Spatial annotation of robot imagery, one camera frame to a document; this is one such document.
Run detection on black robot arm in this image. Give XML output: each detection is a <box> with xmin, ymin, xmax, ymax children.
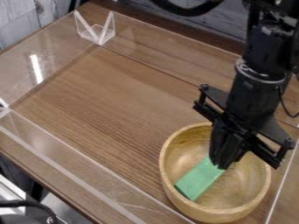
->
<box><xmin>193</xmin><ymin>0</ymin><xmax>299</xmax><ymax>170</ymax></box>

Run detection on green rectangular block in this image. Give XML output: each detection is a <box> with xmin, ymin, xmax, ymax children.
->
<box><xmin>173</xmin><ymin>157</ymin><xmax>224</xmax><ymax>201</ymax></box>

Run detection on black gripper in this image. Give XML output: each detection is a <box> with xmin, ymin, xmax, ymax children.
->
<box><xmin>193</xmin><ymin>59</ymin><xmax>295</xmax><ymax>170</ymax></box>

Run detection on clear acrylic corner bracket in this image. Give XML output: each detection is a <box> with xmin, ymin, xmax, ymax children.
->
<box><xmin>73</xmin><ymin>10</ymin><xmax>116</xmax><ymax>46</ymax></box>

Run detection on brown wooden bowl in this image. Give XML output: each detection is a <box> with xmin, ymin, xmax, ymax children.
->
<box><xmin>158</xmin><ymin>122</ymin><xmax>271</xmax><ymax>224</ymax></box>

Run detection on black cable bottom left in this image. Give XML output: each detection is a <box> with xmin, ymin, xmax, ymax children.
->
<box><xmin>0</xmin><ymin>200</ymin><xmax>57</xmax><ymax>224</ymax></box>

